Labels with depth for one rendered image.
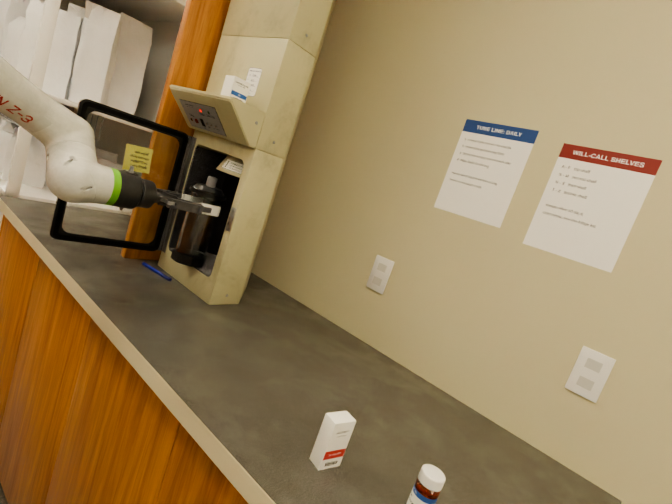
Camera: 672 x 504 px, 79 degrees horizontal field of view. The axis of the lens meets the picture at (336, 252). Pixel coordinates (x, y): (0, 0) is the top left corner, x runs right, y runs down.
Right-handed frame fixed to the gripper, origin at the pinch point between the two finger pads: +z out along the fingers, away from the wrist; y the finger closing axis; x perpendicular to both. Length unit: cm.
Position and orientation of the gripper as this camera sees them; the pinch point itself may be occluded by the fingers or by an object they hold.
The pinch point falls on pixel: (203, 205)
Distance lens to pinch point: 128.5
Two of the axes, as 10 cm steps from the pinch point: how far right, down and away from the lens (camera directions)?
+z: 6.0, 0.9, 7.9
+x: -3.3, 9.3, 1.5
